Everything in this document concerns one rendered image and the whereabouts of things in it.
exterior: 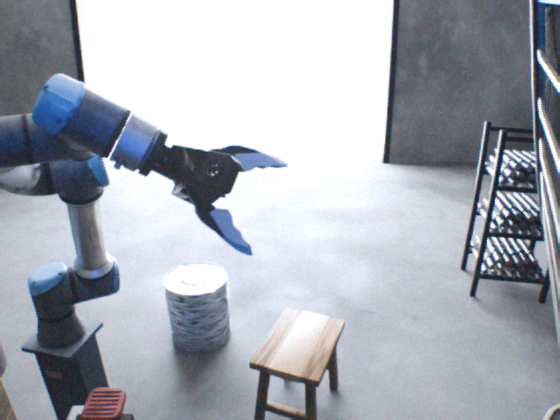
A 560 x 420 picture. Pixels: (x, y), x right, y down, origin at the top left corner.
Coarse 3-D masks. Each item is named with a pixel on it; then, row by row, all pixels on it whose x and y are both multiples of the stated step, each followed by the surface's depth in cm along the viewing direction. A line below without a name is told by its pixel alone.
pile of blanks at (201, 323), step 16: (224, 288) 175; (176, 304) 168; (192, 304) 166; (208, 304) 169; (224, 304) 177; (176, 320) 172; (192, 320) 170; (208, 320) 171; (224, 320) 179; (176, 336) 177; (192, 336) 173; (208, 336) 174; (224, 336) 181; (192, 352) 176
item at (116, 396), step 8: (96, 392) 58; (104, 392) 59; (112, 392) 59; (120, 392) 59; (88, 400) 57; (96, 400) 57; (104, 400) 57; (112, 400) 57; (120, 400) 57; (88, 408) 55; (96, 408) 55; (104, 408) 55; (112, 408) 56; (120, 408) 56; (88, 416) 54; (96, 416) 54; (104, 416) 54; (112, 416) 54; (120, 416) 55
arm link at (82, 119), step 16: (48, 80) 46; (64, 80) 46; (48, 96) 44; (64, 96) 45; (80, 96) 46; (96, 96) 48; (48, 112) 45; (64, 112) 45; (80, 112) 46; (96, 112) 47; (112, 112) 48; (128, 112) 50; (48, 128) 47; (64, 128) 46; (80, 128) 47; (96, 128) 47; (112, 128) 48; (64, 144) 52; (80, 144) 49; (96, 144) 48; (112, 144) 49
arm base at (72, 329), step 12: (72, 312) 114; (48, 324) 110; (60, 324) 111; (72, 324) 114; (84, 324) 119; (48, 336) 110; (60, 336) 112; (72, 336) 113; (48, 348) 111; (60, 348) 111
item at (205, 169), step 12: (168, 156) 53; (180, 156) 52; (192, 156) 51; (204, 156) 50; (216, 156) 49; (228, 156) 48; (168, 168) 52; (180, 168) 51; (192, 168) 50; (204, 168) 49; (216, 168) 48; (228, 168) 47; (240, 168) 49; (180, 180) 52; (192, 180) 49; (204, 180) 48; (216, 180) 47; (228, 180) 48; (228, 192) 49
